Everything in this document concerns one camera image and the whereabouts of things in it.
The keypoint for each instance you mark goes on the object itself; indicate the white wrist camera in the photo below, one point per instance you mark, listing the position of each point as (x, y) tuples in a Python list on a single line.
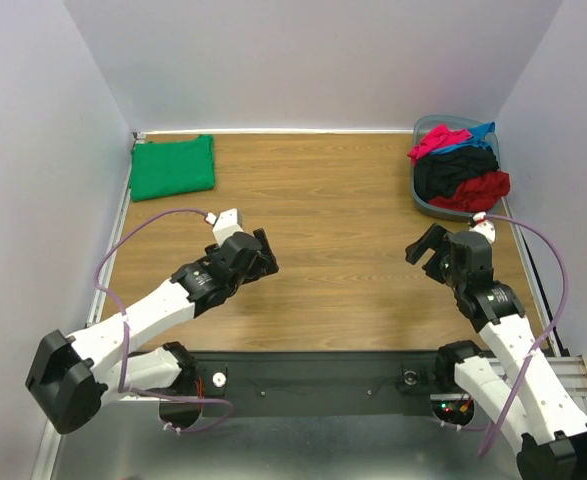
[(481, 224), (225, 224)]

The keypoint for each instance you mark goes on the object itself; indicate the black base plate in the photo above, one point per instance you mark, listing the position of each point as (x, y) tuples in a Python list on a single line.
[(319, 383)]

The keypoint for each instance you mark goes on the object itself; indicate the red t shirt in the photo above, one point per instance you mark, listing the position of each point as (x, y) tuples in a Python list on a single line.
[(476, 194)]

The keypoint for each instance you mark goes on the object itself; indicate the green t shirt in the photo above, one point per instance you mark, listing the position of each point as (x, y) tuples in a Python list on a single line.
[(171, 168)]

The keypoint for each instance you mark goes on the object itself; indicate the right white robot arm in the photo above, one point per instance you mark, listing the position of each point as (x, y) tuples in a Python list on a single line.
[(527, 403)]

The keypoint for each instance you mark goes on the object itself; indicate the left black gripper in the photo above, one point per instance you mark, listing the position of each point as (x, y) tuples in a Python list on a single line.
[(268, 259)]

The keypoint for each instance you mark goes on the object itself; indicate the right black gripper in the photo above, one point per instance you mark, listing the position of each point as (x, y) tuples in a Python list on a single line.
[(434, 250)]

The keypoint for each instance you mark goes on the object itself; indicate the black t shirt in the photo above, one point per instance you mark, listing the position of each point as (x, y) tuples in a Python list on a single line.
[(440, 174)]

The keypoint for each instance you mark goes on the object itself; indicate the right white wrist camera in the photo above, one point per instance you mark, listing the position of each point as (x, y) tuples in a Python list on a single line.
[(481, 224)]

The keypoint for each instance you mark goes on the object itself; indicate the pink t shirt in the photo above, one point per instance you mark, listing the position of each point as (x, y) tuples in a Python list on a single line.
[(439, 137)]

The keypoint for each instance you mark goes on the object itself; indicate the blue t shirt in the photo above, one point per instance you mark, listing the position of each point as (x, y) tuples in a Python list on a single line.
[(477, 139)]

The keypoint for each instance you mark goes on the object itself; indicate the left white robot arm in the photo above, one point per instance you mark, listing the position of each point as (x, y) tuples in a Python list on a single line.
[(73, 376)]

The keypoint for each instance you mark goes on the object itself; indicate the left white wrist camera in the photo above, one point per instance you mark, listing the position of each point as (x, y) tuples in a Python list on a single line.
[(225, 224)]

